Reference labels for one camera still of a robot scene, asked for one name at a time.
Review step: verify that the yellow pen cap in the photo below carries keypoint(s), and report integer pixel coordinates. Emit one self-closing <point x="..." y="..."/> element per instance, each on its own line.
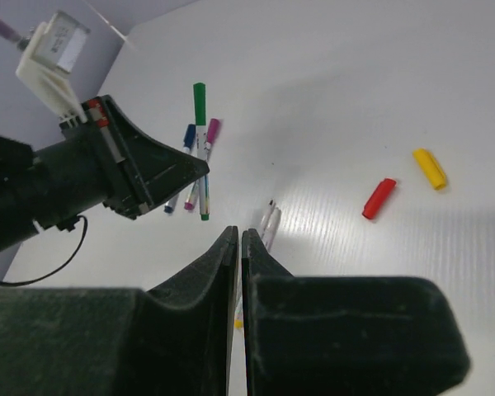
<point x="430" y="168"/>

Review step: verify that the red pen cap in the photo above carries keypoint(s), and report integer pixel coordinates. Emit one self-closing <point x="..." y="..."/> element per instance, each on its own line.
<point x="378" y="198"/>

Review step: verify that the yellow-ended white pen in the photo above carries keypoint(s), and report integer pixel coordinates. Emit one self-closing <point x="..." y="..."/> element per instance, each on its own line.
<point x="267" y="241"/>

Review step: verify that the green pen cap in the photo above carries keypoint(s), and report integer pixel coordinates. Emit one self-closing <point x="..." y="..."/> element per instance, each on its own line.
<point x="199" y="100"/>

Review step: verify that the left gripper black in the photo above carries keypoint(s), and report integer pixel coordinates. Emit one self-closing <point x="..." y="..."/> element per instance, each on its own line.
<point x="107" y="161"/>

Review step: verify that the purple pen cap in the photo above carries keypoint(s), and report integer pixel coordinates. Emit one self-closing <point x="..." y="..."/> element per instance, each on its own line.
<point x="213" y="129"/>

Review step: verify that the blue pen cap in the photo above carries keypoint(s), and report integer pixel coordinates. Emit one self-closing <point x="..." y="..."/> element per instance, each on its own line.
<point x="189" y="138"/>

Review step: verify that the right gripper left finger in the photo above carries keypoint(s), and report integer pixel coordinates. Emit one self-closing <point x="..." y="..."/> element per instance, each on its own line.
<point x="174" y="339"/>

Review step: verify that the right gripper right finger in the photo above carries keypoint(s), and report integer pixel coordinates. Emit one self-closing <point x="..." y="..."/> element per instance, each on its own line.
<point x="345" y="335"/>

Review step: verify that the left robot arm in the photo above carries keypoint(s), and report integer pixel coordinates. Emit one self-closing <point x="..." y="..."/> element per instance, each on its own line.
<point x="16" y="161"/>

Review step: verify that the red-ended white pen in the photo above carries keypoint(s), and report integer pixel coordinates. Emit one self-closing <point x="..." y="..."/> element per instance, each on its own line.
<point x="266" y="216"/>

